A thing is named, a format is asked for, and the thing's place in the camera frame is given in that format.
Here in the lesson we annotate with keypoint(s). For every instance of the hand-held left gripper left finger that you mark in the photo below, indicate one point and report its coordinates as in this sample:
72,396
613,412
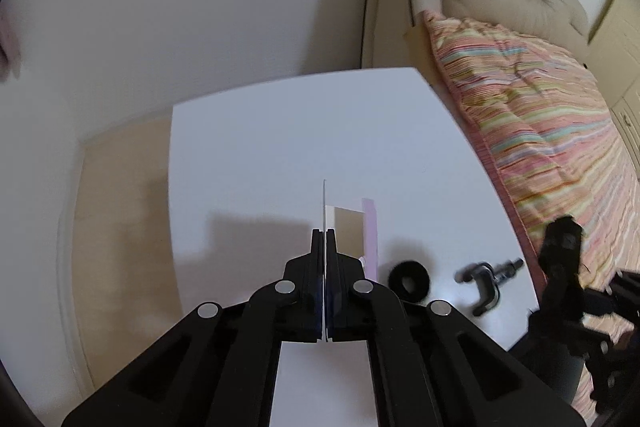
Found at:
316,267

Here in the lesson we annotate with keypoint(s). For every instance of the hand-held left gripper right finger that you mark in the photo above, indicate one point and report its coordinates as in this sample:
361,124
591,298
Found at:
334,267

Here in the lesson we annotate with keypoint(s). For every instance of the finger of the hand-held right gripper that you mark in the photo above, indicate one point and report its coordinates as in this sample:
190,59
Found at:
560,332
597,303

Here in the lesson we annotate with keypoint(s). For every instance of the white and pink card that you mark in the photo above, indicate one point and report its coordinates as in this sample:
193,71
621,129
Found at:
345,232

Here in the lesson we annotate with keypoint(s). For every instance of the black metal clamp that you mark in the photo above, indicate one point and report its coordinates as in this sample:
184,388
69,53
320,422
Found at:
487,282

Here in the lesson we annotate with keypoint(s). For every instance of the white bedside table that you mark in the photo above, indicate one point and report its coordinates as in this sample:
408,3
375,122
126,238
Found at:
275,147

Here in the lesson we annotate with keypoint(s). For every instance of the striped pink quilt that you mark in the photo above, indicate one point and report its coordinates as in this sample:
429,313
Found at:
540,122

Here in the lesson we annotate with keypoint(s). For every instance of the tan mattress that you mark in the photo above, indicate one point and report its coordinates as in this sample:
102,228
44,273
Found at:
420,57

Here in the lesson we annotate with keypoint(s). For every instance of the cream wardrobe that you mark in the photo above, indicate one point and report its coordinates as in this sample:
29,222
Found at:
622,57

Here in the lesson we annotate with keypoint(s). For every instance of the pink curtain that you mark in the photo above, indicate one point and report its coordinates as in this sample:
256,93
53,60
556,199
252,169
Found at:
9,42

